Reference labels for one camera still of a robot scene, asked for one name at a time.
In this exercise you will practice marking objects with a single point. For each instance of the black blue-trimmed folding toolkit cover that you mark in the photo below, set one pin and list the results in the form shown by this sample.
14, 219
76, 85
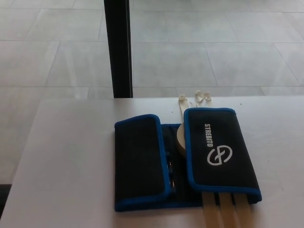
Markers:
213, 142

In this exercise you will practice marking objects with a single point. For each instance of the beige tape strip curled end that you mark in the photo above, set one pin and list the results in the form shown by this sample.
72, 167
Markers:
183, 109

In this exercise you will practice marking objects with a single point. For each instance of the beige masking tape roll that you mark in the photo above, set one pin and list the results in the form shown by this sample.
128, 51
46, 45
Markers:
181, 142

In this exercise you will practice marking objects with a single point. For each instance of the crumpled beige tape strips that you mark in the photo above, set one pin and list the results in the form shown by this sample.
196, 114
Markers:
202, 98

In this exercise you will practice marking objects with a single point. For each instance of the screwdriver tool inside kit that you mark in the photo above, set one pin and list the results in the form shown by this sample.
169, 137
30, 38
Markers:
171, 175

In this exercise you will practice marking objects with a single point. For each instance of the black vertical post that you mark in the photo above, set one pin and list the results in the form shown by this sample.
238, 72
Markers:
118, 47

